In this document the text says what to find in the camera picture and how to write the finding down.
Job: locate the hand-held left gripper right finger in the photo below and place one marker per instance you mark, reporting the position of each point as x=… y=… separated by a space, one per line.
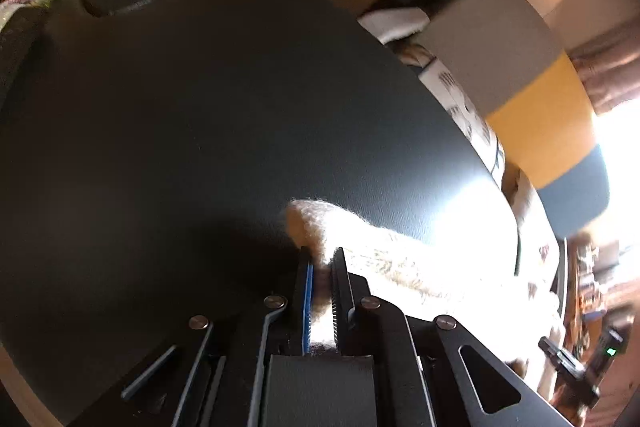
x=339 y=302

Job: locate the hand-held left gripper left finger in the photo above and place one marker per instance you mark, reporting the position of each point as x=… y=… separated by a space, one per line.
x=306 y=302

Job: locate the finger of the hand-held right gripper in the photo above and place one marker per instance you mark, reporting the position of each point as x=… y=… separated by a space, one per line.
x=560 y=357

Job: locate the cream knit sweater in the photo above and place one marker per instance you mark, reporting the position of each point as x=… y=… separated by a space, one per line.
x=400 y=267

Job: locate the wooden side table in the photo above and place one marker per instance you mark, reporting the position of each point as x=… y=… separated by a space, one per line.
x=595 y=287

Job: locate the deer print pillow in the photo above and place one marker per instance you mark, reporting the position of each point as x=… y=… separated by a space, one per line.
x=535 y=217

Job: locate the white framed window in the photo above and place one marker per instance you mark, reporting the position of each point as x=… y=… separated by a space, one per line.
x=620 y=167

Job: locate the triangle pattern pillow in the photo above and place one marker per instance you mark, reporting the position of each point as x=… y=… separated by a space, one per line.
x=460 y=107

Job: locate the patterned beige curtain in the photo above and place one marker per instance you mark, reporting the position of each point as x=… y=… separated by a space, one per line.
x=610 y=67

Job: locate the grey yellow blue sofa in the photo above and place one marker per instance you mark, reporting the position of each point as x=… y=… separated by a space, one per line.
x=500 y=47

